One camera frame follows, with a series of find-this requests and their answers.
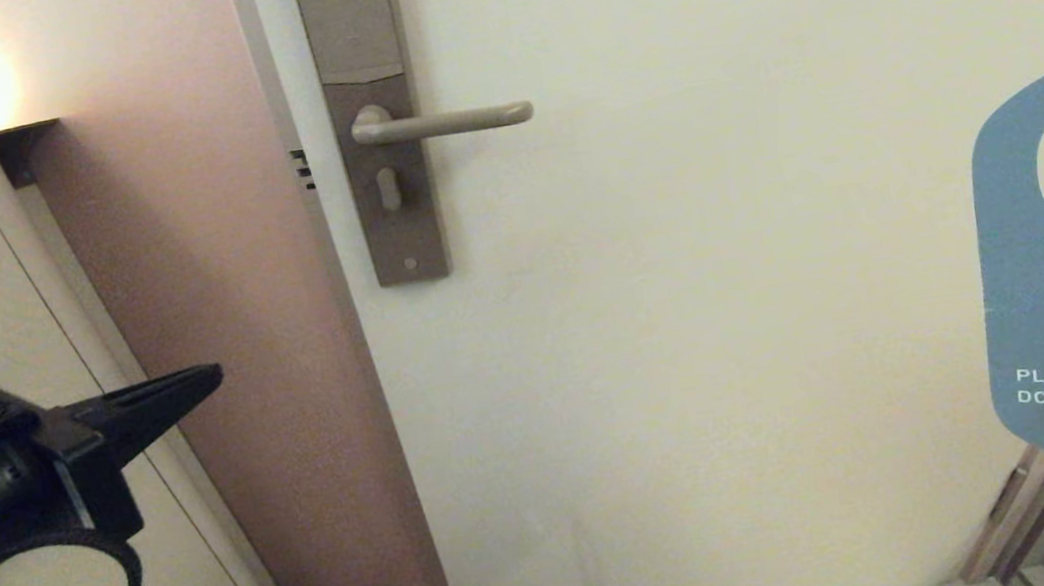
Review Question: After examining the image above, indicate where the metal door latch bolt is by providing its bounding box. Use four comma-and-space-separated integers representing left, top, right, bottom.
289, 147, 317, 195

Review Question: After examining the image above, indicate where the bronze door lock plate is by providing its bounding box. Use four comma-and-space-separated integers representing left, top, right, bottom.
291, 0, 452, 294

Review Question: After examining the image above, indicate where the white room door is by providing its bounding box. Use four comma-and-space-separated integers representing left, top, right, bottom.
249, 0, 1044, 586

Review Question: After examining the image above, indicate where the beige metal door handle lever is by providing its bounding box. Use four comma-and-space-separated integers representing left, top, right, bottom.
348, 84, 536, 149

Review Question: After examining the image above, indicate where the dark wall lamp fixture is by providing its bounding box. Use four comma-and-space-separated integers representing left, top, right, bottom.
0, 119, 69, 191

